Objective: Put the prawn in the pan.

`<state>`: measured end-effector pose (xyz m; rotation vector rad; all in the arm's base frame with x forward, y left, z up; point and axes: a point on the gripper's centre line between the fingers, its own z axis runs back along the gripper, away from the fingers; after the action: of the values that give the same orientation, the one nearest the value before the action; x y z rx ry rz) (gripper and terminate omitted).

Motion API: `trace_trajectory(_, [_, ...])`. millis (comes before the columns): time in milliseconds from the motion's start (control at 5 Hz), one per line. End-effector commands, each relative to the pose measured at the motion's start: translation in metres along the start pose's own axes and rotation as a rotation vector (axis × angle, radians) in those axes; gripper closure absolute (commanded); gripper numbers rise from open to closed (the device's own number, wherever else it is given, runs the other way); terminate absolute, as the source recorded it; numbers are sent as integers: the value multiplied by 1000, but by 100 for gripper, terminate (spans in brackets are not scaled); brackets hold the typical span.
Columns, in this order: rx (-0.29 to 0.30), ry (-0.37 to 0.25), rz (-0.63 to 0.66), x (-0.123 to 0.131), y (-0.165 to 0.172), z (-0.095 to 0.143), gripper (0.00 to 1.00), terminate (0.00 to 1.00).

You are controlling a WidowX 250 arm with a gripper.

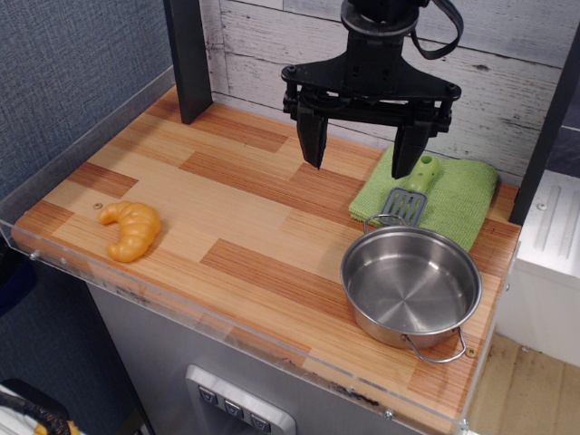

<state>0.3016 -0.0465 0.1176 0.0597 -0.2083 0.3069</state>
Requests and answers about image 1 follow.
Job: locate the grey toy fridge cabinet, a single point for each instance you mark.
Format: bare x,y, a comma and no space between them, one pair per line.
157,350

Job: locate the black vertical post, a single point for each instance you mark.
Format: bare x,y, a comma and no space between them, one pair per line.
189,57
551,38

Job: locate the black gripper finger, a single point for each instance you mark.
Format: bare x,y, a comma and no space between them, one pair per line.
312,135
410,142

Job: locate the black vertical post right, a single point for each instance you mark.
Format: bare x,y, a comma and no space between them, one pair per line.
551,38

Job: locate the green folded cloth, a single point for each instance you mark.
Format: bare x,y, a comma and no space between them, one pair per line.
458,198

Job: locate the green handled grey spatula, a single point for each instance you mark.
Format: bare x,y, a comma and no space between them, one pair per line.
405,205

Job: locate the clear acrylic guard rail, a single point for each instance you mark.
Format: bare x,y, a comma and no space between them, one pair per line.
52,120

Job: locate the yellow black object bottom left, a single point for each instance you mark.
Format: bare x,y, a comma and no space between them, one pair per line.
27,410

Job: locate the stainless steel pot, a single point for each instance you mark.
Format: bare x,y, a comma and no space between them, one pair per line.
410,287

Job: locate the silver dispenser button panel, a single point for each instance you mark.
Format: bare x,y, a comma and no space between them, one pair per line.
225,408

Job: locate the white aluminium side frame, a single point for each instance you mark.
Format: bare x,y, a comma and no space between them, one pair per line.
540,304

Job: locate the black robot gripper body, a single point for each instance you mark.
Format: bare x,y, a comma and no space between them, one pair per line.
370,82

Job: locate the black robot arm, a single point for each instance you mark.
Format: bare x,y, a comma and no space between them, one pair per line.
383,12

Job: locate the black vertical post left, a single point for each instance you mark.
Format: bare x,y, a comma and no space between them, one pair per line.
189,57

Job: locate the orange plastic toy croissant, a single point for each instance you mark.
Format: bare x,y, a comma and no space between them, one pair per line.
139,224

